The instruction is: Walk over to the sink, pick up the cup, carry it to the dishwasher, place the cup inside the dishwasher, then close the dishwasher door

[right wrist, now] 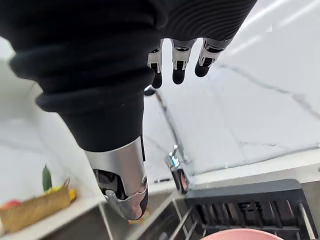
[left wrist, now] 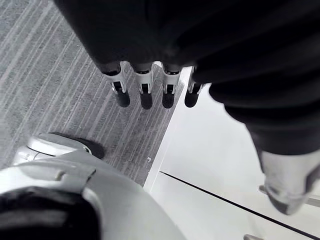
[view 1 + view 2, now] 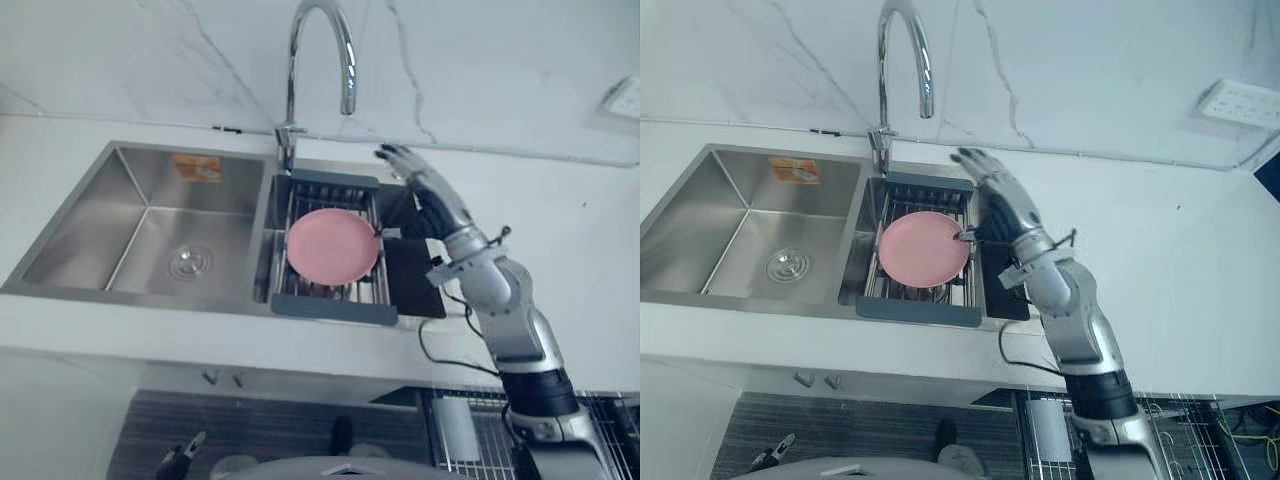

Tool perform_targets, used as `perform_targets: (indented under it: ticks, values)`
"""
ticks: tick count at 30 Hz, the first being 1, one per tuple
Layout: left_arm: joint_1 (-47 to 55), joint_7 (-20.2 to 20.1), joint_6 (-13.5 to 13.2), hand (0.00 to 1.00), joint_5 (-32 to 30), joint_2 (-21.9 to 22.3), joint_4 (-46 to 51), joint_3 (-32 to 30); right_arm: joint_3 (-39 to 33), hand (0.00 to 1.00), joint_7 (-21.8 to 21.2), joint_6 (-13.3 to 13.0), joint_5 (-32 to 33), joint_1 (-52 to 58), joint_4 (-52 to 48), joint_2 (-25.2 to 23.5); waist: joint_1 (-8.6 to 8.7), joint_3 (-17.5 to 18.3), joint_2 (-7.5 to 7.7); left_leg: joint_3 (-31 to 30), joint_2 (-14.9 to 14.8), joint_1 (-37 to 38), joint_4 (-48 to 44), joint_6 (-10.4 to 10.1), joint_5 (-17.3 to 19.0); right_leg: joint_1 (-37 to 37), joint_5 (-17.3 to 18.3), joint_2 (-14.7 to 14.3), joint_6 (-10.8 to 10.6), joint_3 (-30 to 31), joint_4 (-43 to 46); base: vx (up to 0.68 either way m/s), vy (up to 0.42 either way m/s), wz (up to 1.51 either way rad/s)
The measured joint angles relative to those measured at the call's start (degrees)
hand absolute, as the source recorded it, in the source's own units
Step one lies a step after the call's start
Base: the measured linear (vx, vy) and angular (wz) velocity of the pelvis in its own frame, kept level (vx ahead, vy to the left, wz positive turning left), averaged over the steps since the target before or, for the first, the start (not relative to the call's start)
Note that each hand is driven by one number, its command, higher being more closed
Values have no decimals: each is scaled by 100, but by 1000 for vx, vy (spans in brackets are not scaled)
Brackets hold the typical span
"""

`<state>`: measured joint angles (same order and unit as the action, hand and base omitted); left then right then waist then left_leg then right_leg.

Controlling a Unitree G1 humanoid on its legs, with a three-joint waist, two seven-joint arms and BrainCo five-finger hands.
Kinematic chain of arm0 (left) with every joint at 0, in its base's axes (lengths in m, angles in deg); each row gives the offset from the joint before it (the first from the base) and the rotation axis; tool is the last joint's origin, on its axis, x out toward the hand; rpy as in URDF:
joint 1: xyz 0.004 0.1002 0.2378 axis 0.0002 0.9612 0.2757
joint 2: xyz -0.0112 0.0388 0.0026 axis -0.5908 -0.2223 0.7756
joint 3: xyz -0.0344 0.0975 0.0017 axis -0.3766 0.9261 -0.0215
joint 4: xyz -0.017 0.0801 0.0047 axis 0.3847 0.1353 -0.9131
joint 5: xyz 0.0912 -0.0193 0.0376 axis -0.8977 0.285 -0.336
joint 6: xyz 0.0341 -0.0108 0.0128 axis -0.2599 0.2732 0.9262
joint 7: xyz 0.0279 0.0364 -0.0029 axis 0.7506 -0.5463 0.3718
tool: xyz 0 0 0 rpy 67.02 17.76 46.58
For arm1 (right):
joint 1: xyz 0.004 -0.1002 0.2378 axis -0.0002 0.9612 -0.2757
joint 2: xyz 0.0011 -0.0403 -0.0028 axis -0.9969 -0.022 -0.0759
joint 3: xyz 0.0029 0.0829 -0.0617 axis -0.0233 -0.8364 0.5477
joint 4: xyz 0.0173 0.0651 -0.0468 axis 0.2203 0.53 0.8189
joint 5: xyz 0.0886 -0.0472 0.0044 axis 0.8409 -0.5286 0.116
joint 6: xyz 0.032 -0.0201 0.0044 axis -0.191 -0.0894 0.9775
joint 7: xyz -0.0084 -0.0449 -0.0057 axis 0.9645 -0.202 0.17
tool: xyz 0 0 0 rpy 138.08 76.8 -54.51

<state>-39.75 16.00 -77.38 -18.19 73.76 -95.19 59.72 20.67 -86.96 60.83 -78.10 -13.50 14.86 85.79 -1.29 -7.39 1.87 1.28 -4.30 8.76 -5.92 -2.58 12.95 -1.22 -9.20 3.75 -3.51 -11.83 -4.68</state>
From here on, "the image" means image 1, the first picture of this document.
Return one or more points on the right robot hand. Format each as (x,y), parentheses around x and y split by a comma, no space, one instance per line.
(95,62)

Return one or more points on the pink cup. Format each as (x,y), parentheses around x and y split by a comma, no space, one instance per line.
(237,235)

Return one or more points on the chrome sink faucet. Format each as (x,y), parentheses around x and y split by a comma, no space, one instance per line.
(176,172)

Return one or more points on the stainless steel sink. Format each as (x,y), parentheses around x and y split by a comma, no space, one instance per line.
(120,222)

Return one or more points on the green cucumber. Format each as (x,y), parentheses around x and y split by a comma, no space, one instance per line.
(46,178)

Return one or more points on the yellow fruit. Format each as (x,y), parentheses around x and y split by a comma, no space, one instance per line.
(71,194)

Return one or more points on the woven straw basket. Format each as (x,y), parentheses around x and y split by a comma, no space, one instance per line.
(35,208)

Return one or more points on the red fruit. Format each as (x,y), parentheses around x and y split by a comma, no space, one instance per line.
(10,204)

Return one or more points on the black dish drain rack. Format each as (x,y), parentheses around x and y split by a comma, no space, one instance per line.
(247,207)

